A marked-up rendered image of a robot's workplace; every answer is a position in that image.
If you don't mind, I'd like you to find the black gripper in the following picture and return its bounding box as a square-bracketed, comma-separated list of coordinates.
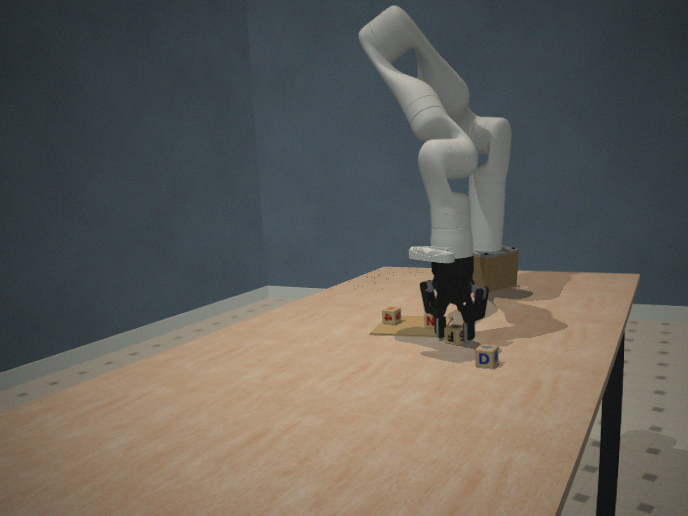
[420, 256, 489, 344]

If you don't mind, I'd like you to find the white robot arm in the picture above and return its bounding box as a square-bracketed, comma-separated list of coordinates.
[358, 6, 512, 263]

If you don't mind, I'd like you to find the tan square mat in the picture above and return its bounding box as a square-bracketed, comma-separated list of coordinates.
[369, 315, 453, 337]

